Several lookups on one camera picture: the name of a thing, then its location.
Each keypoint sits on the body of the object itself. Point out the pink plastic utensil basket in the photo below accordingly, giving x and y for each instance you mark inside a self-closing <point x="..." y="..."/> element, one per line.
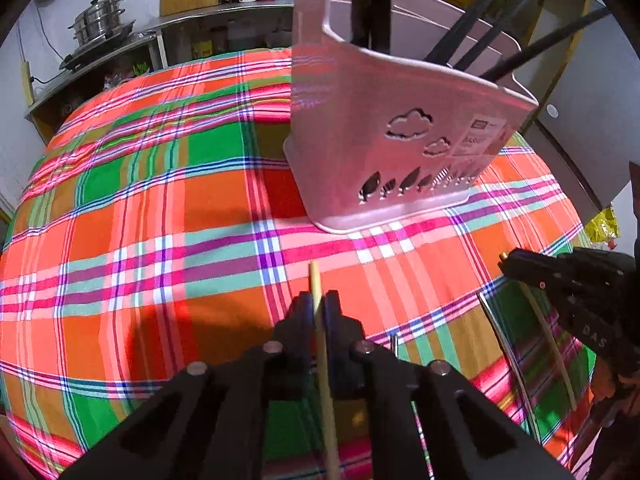
<point x="378" y="137"/>

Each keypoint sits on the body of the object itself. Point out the silver refrigerator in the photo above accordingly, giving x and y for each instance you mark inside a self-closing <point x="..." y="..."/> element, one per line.
<point x="587" y="131"/>

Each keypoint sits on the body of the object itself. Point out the plaid tablecloth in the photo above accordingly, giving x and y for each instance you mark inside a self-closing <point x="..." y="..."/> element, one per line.
<point x="162" y="226"/>

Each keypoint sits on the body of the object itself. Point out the yellow plastic bag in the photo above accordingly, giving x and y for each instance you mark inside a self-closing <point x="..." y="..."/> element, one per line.
<point x="603" y="228"/>

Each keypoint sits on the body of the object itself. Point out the steel steamer pot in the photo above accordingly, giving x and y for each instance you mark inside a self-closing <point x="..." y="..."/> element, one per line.
<point x="100" y="17"/>

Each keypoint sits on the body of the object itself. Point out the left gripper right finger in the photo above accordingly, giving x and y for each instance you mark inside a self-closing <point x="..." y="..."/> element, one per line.
<point x="345" y="373"/>

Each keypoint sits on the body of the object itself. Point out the right hand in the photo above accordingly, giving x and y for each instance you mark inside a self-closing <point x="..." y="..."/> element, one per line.
<point x="602" y="386"/>

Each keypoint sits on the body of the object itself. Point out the steel side shelf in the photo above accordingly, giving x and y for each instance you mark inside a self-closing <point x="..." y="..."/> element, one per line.
<point x="138" y="55"/>

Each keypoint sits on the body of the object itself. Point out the steel kitchen table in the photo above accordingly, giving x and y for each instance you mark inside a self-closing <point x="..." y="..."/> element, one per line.
<point x="231" y="27"/>

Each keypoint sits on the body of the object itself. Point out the bamboo chopstick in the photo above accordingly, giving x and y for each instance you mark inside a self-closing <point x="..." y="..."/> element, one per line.
<point x="537" y="342"/>
<point x="331" y="456"/>

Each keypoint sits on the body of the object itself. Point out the induction cooktop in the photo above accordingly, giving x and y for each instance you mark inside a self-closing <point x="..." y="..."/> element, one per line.
<point x="97" y="47"/>

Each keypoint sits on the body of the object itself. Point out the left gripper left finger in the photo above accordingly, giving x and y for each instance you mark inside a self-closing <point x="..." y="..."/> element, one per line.
<point x="291" y="366"/>

